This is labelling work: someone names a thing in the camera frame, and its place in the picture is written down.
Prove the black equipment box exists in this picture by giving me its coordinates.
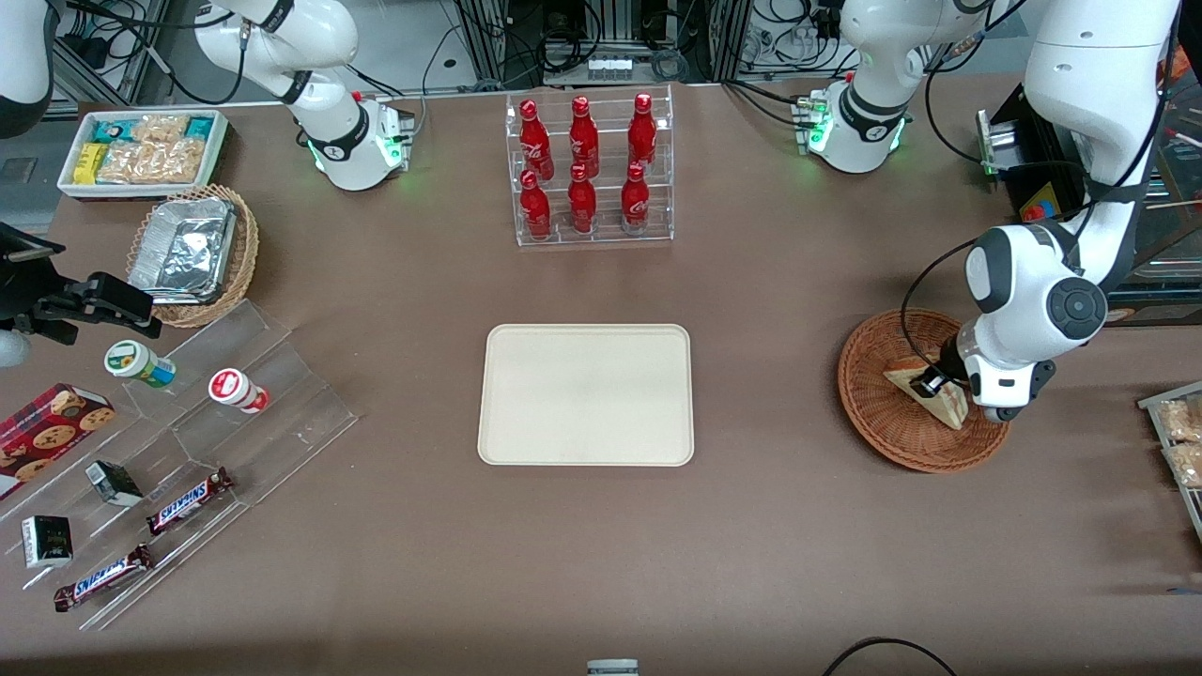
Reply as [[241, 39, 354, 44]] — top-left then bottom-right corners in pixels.
[[977, 83, 1202, 325]]

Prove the brown wicker basket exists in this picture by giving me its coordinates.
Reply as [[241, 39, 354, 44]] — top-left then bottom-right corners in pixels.
[[838, 308, 1015, 473]]

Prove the clear cracker bag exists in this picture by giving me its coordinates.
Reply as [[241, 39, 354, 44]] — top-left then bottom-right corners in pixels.
[[131, 113, 193, 146], [99, 141, 208, 184]]

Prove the green sunflower lidded cup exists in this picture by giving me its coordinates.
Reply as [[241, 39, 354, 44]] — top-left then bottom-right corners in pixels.
[[103, 340, 177, 390]]

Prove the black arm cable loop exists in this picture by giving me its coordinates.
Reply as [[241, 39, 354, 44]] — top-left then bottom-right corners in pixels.
[[900, 239, 982, 376]]

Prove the triangle sandwich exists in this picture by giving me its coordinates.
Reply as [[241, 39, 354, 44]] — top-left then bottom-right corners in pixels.
[[883, 361, 970, 431]]

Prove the red cola bottle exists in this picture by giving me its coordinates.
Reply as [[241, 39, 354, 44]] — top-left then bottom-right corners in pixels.
[[519, 169, 553, 241], [627, 92, 658, 170], [568, 96, 602, 177], [621, 162, 651, 234], [519, 100, 555, 181], [567, 164, 599, 236]]

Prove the white snack bin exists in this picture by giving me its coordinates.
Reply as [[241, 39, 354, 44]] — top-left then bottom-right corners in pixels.
[[56, 108, 231, 203]]

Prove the clear acrylic stepped display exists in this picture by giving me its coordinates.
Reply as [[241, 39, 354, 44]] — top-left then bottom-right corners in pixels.
[[0, 299, 360, 632]]

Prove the red lidded yogurt cup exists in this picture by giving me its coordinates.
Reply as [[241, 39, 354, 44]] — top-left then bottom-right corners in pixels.
[[208, 368, 271, 415]]

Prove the clear snack bag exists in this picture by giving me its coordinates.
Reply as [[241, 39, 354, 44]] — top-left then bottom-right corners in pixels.
[[1157, 399, 1202, 442], [1164, 443, 1202, 489]]

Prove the grey metal snack tray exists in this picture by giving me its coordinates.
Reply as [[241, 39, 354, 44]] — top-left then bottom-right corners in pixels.
[[1136, 380, 1202, 545]]

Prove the black floor cable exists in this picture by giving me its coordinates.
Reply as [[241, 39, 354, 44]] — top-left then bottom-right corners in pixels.
[[824, 637, 959, 676]]

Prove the red tartan cookie box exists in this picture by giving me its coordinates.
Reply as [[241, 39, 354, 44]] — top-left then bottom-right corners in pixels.
[[0, 382, 116, 501]]

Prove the aluminium foil container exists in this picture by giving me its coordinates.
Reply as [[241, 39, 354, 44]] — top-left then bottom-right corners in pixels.
[[128, 195, 238, 306]]

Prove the dark green drink carton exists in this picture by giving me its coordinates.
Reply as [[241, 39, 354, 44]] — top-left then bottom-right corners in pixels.
[[85, 459, 145, 509]]

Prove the Snickers chocolate bar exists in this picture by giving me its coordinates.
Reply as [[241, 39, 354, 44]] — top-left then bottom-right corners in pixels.
[[54, 544, 154, 613], [146, 467, 236, 537]]

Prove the black box with white top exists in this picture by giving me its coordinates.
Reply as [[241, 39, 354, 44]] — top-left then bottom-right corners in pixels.
[[21, 515, 74, 570]]

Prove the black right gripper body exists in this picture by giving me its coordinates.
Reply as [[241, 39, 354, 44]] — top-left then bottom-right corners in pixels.
[[0, 223, 92, 346]]

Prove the clear acrylic bottle rack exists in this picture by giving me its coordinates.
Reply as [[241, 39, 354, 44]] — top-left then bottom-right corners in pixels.
[[505, 84, 675, 248]]

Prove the aluminium frame rack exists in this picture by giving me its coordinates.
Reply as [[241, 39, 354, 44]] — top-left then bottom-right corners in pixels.
[[451, 0, 752, 90]]

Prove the light wicker basket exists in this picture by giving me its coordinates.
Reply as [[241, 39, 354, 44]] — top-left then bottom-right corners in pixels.
[[127, 183, 260, 330]]

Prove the cream plastic tray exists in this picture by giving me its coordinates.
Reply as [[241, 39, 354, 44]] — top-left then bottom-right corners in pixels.
[[477, 324, 696, 468]]

